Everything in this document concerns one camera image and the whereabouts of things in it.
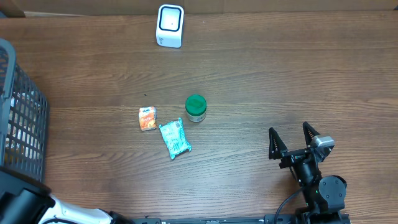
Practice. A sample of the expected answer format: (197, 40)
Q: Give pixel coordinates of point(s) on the teal snack packet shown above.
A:
(173, 134)

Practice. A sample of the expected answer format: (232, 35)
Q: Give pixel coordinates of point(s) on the green lid jar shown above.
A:
(195, 107)

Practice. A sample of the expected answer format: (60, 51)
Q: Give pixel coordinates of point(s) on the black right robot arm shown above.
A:
(324, 196)

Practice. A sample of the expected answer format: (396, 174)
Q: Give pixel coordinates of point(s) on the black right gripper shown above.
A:
(278, 149)

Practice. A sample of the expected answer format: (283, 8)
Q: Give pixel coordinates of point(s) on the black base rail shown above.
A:
(211, 221)

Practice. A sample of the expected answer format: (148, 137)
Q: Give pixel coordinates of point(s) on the white barcode scanner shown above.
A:
(169, 29)

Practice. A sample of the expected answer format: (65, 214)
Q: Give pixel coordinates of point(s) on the orange tissue packet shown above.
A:
(147, 118)

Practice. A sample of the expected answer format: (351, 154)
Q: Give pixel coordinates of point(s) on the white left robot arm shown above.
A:
(25, 200)

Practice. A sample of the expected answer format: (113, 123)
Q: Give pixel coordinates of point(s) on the grey plastic mesh basket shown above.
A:
(24, 118)

